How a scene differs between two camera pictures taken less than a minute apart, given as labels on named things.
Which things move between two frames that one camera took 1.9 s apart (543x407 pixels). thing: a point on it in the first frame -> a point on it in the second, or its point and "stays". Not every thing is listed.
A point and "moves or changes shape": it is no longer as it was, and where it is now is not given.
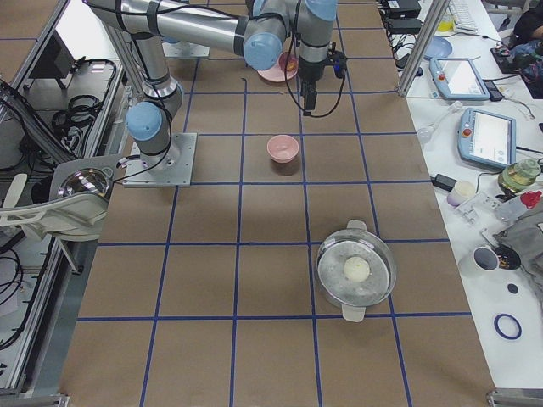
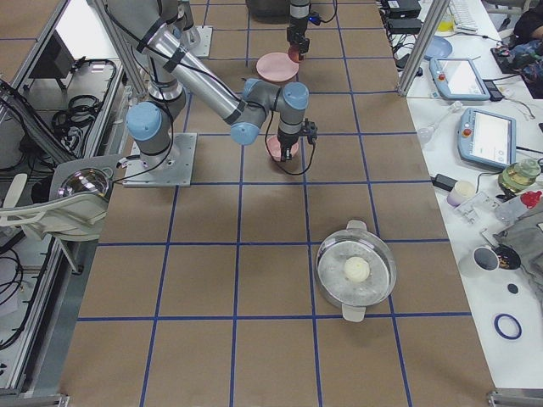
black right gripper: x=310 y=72 -> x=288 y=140
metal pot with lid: x=355 y=268 stays
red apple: x=291 y=65 moves or changes shape
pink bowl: x=282 y=148 stays
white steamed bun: x=356 y=269 stays
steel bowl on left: x=87 y=180 stays
